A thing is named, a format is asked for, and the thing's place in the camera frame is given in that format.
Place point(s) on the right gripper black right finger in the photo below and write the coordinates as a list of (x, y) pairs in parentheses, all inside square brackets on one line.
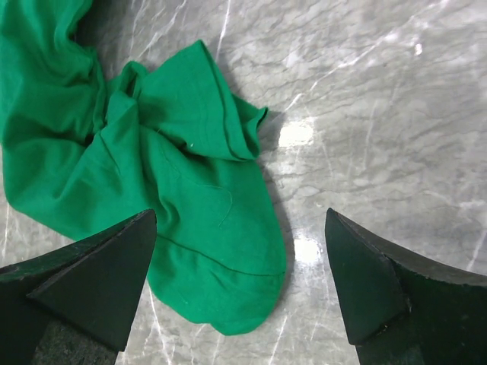
[(400, 307)]

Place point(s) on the green t shirt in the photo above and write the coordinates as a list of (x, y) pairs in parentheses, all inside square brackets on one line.
[(81, 153)]

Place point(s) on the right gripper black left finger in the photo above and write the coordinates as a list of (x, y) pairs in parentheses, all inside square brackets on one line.
[(76, 304)]

